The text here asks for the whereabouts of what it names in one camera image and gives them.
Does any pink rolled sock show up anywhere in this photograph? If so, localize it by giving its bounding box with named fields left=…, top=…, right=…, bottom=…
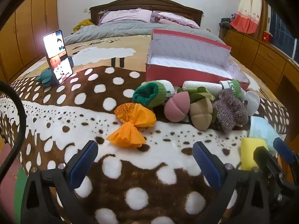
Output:
left=164, top=91, right=190, bottom=122

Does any yellow sponge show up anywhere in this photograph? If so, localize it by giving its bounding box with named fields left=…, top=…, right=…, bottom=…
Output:
left=240, top=137, right=269, bottom=171

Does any cream and red curtain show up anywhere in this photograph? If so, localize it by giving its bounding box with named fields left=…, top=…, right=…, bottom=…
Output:
left=230, top=0, right=263, bottom=34

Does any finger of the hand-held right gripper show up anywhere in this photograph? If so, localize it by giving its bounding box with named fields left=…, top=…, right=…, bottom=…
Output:
left=273, top=137, right=299, bottom=168
left=253, top=146, right=292, bottom=189

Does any brown printed blanket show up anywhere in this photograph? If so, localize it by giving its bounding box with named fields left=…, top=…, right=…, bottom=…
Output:
left=0, top=34, right=292, bottom=224

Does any black cable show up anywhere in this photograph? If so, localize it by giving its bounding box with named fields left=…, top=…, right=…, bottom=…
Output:
left=0, top=80, right=25, bottom=180

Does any wooden wardrobe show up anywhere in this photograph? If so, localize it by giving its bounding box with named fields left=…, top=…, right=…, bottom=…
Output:
left=0, top=0, right=59, bottom=82

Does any white mesh bath pouf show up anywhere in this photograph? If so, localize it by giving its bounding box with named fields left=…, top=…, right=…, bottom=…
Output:
left=243, top=91, right=260, bottom=116

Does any light purple pillow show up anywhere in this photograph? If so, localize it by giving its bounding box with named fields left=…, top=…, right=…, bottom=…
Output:
left=98, top=9, right=153, bottom=26

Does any blue face mask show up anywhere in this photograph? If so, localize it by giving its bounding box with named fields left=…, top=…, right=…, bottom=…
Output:
left=248, top=116, right=281, bottom=150

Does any wooden dresser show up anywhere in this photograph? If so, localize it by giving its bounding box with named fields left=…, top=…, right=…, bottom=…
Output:
left=225, top=28, right=299, bottom=98

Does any yellow cloth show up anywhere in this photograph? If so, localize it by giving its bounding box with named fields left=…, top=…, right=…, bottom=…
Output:
left=73, top=19, right=95, bottom=32

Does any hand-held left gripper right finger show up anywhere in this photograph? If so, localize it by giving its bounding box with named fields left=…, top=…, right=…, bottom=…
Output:
left=193, top=142, right=278, bottom=224

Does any wooden bed headboard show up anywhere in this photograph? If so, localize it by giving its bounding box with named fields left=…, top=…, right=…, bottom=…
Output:
left=89, top=0, right=203, bottom=27

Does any grey duvet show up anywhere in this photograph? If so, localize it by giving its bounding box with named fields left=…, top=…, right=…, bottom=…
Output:
left=63, top=20, right=227, bottom=46

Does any dark clothes pile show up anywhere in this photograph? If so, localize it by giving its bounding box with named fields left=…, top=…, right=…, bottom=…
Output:
left=219, top=16, right=235, bottom=38

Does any smartphone with lit screen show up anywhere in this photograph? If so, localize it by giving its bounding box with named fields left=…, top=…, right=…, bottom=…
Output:
left=43, top=30, right=73, bottom=84

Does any grey knitted sock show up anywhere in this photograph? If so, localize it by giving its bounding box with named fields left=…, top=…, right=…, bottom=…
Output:
left=211, top=89, right=249, bottom=134

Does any white rolled towel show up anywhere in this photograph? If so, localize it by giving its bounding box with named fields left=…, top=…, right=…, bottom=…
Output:
left=182, top=80, right=223, bottom=96

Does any red cardboard box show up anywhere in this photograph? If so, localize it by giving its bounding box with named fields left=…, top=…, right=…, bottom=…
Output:
left=145, top=29, right=251, bottom=91

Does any colourful foam floor mat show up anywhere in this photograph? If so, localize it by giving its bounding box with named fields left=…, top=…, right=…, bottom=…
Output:
left=0, top=135, right=31, bottom=206

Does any orange sock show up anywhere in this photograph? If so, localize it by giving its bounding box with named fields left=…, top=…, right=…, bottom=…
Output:
left=106, top=103, right=156, bottom=148

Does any teal phone stand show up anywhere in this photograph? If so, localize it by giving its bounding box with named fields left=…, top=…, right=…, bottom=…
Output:
left=35, top=55, right=75, bottom=87

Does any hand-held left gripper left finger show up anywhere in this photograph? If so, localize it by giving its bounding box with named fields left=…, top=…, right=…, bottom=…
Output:
left=21, top=140, right=100, bottom=224

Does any purple frilled pillow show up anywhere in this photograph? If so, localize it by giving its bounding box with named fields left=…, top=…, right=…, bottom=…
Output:
left=152, top=11, right=201, bottom=29

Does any green and white sock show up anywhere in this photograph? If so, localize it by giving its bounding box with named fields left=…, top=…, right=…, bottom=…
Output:
left=132, top=79, right=175, bottom=109
left=219, top=79, right=246, bottom=98

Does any green ribbon bow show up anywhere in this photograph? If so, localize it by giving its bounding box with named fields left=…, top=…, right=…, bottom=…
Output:
left=176, top=86, right=215, bottom=104

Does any dark window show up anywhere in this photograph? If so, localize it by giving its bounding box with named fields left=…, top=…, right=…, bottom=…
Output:
left=269, top=5, right=299, bottom=60

